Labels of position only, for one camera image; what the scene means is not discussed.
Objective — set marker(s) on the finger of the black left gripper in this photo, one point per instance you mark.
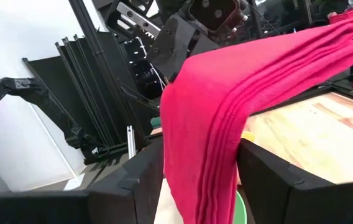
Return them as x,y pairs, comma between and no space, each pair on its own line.
204,45
170,46

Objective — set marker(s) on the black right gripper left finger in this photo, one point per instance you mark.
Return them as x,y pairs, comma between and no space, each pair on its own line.
117,205

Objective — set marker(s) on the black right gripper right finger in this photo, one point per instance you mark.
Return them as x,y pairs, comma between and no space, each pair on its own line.
288,202

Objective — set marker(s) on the green plate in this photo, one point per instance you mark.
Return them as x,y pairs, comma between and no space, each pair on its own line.
240,211

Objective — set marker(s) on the red cloth napkin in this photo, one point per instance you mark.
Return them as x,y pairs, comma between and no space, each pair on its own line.
226,109

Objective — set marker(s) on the silver aluminium bar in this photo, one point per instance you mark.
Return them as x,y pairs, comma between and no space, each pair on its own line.
130,141

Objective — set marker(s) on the black extrusion bundle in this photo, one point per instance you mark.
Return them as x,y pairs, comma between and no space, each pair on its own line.
83,81

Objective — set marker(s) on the black flat panel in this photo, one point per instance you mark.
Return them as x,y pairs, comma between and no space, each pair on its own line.
55,87

